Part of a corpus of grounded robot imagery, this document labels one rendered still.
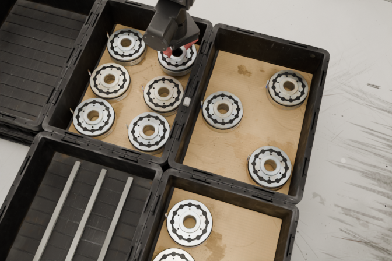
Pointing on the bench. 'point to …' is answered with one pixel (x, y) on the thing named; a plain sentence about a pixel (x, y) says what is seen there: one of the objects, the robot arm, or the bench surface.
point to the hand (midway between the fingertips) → (177, 50)
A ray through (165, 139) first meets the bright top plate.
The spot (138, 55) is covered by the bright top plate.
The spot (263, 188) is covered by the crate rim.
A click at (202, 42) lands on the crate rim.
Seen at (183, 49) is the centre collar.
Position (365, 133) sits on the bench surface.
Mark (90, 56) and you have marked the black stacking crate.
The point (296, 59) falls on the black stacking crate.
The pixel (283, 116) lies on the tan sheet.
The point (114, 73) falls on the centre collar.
